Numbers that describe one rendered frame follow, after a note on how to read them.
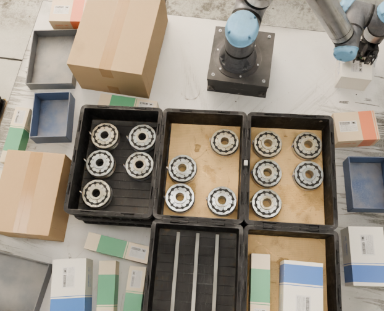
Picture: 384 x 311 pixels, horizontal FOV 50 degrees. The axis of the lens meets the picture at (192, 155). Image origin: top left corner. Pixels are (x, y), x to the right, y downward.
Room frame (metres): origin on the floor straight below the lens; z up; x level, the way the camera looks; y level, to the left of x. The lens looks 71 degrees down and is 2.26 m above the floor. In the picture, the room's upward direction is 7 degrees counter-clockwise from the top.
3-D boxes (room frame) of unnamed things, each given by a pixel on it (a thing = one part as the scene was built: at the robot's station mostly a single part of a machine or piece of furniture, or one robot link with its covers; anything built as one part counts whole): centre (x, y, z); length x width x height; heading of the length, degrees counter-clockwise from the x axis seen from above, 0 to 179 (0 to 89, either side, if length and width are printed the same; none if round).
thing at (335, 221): (0.37, -0.32, 0.92); 0.40 x 0.30 x 0.02; 169
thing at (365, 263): (0.06, -0.56, 0.75); 0.20 x 0.12 x 0.09; 171
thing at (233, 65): (0.89, -0.24, 0.85); 0.15 x 0.15 x 0.10
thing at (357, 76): (0.84, -0.72, 0.75); 0.20 x 0.12 x 0.09; 164
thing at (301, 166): (0.36, -0.40, 0.86); 0.10 x 0.10 x 0.01
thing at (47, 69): (1.06, 0.54, 0.73); 0.27 x 0.20 x 0.05; 173
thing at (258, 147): (0.49, -0.28, 0.86); 0.10 x 0.10 x 0.01
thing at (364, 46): (0.81, -0.71, 0.90); 0.09 x 0.08 x 0.12; 164
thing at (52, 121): (0.77, 0.55, 0.74); 0.20 x 0.15 x 0.07; 174
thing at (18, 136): (0.70, 0.70, 0.73); 0.24 x 0.06 x 0.06; 165
